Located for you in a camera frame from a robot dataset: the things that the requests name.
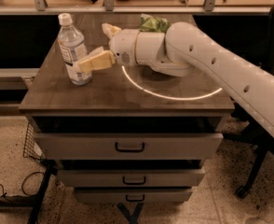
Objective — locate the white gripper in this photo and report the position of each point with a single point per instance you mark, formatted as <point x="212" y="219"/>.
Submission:
<point x="124" y="47"/>

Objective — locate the clear plastic water bottle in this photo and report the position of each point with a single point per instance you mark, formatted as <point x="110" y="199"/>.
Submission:
<point x="72" y="45"/>

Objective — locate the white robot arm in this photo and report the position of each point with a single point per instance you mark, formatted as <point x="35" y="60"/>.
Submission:
<point x="179" y="49"/>

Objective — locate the green snack bag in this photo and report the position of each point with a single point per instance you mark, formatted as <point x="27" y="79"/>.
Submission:
<point x="153" y="24"/>

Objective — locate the grey drawer cabinet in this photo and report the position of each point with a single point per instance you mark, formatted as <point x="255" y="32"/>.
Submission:
<point x="124" y="100"/>

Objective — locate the top grey drawer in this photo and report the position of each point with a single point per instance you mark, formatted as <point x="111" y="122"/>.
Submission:
<point x="130" y="146"/>

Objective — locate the grey drawer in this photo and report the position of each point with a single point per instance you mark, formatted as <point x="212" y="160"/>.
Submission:
<point x="131" y="178"/>
<point x="130" y="146"/>
<point x="133" y="195"/>

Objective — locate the black metal table leg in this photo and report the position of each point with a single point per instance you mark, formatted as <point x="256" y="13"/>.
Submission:
<point x="34" y="202"/>

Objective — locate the middle grey drawer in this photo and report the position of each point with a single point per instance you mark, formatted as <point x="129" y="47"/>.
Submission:
<point x="131" y="178"/>

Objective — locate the bottom grey drawer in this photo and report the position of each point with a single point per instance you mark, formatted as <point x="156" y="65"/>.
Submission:
<point x="133" y="195"/>

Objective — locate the black office chair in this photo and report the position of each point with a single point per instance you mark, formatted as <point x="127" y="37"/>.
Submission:
<point x="254" y="134"/>

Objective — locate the grey shelf rail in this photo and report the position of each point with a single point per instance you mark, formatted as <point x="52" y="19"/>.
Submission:
<point x="39" y="7"/>

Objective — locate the black wire mesh basket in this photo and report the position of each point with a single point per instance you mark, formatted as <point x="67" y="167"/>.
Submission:
<point x="31" y="150"/>

